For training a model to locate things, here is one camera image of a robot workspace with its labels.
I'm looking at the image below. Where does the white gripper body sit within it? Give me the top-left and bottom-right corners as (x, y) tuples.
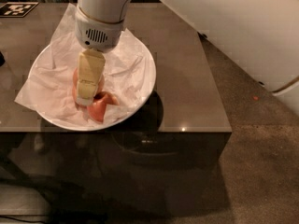
(75, 7), (123, 52)

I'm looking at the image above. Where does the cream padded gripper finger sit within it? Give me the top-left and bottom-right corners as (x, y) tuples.
(76, 49), (106, 106)

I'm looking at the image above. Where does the red-yellow apple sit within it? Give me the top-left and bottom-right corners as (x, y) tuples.
(72, 68), (105, 95)

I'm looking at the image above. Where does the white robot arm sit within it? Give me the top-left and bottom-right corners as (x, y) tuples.
(77, 0), (299, 114)

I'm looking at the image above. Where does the lower left apple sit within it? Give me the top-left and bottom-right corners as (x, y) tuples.
(72, 86), (77, 103)

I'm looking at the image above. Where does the white bowl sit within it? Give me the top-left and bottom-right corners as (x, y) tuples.
(28, 26), (157, 133)

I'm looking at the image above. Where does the lower right red apple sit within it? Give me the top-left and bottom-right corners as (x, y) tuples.
(87, 91), (119, 122)

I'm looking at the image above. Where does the crumpled white paper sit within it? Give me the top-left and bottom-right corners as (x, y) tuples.
(14, 3), (151, 127)

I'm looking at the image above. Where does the dark object at left edge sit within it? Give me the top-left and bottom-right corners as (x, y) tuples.
(0, 51), (6, 67)

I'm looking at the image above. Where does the black white marker tag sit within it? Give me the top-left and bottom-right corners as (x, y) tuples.
(0, 2), (38, 18)

